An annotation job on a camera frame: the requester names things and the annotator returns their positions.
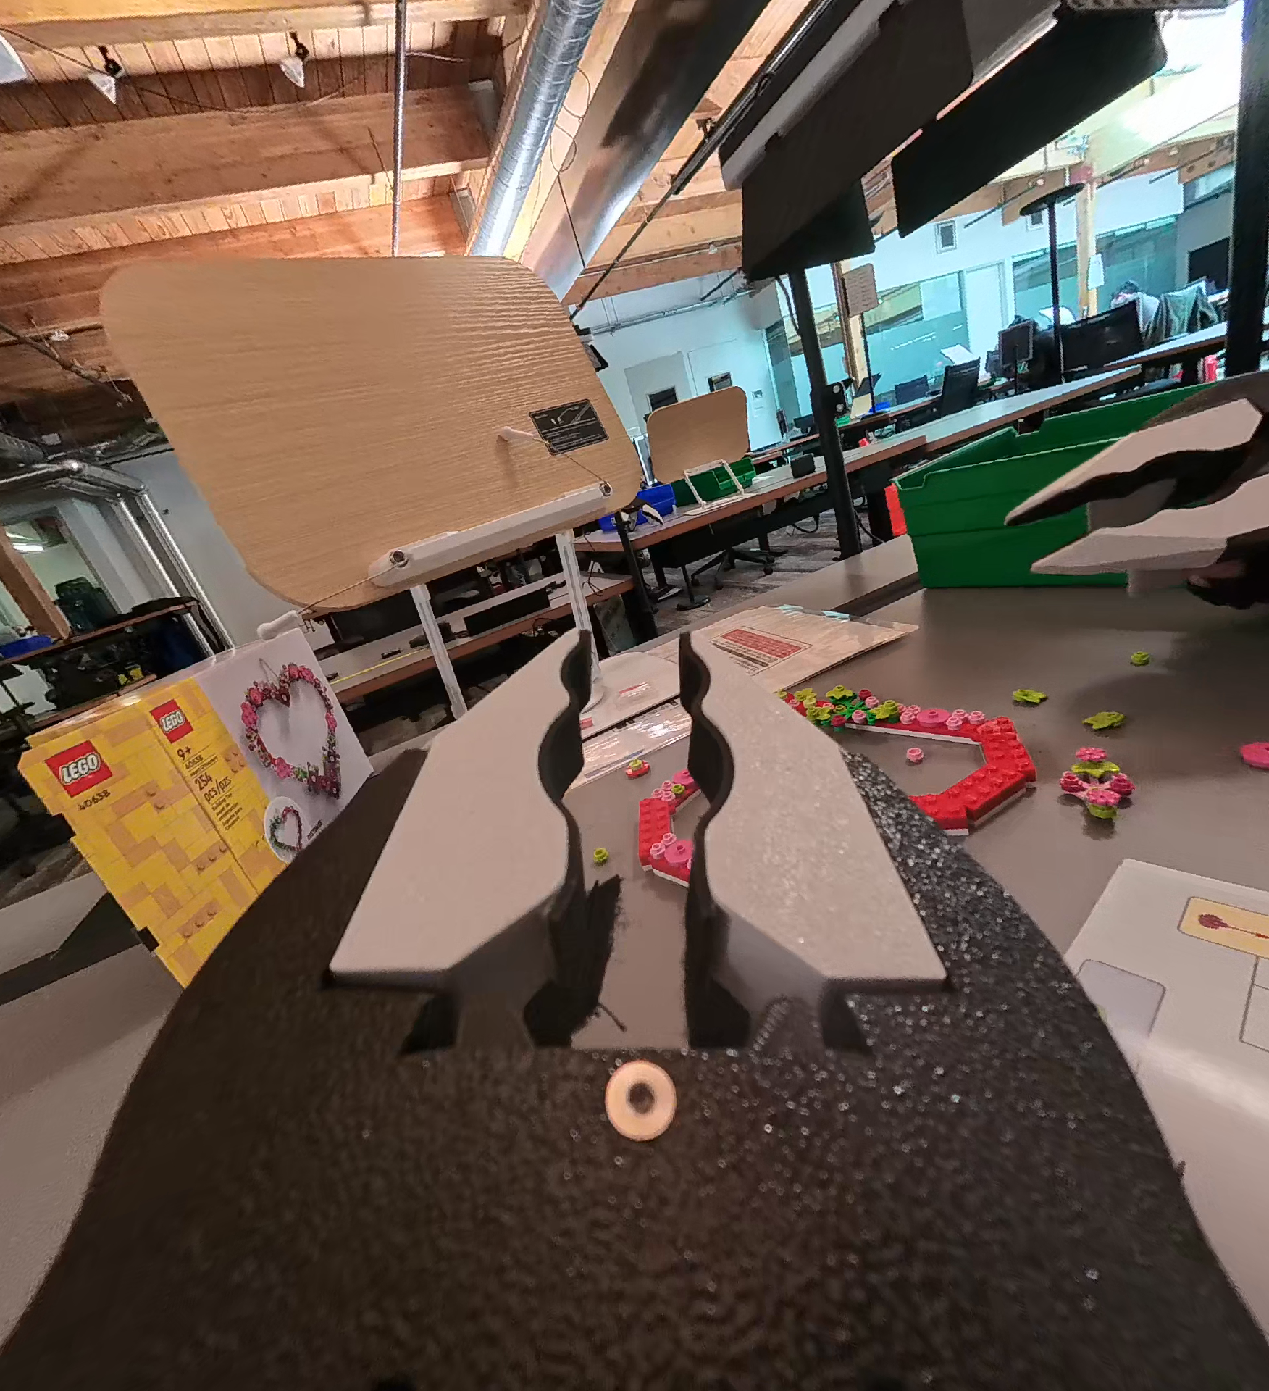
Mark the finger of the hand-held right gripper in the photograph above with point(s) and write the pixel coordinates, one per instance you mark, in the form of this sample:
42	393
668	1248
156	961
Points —
1156	451
1188	532

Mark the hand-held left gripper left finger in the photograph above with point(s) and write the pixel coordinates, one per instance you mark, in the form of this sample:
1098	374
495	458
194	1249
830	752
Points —
461	858

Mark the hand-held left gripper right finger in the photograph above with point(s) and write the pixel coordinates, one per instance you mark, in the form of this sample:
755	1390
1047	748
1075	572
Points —
818	869

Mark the red lego heart frame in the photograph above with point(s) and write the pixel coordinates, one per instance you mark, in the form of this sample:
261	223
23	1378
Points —
970	798

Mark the pink branch piece with flowers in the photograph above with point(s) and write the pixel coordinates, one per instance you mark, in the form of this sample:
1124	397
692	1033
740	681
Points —
1097	778

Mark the yellow lego box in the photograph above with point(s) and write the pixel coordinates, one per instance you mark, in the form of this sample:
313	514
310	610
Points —
156	826

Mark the lego instruction booklet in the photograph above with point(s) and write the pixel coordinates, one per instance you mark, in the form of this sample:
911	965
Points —
1188	1043

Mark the green plastic bin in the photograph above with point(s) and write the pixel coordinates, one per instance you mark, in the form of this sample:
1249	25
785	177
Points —
982	510

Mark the long office desk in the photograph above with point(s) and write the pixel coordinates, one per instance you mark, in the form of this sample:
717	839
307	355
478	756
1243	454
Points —
970	419

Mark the laminated printed paper sheet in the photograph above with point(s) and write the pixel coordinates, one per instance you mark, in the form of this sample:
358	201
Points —
808	640

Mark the black pole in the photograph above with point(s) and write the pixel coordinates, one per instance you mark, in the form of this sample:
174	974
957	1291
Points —
821	413
1253	162

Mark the black overhead panel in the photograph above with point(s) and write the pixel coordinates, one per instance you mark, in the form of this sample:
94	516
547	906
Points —
830	184

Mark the wooden book stand white base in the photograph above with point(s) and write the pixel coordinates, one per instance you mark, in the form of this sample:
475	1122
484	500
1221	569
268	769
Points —
700	429
352	413

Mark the silver ceiling duct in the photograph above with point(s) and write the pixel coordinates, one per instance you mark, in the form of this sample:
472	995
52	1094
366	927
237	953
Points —
536	119

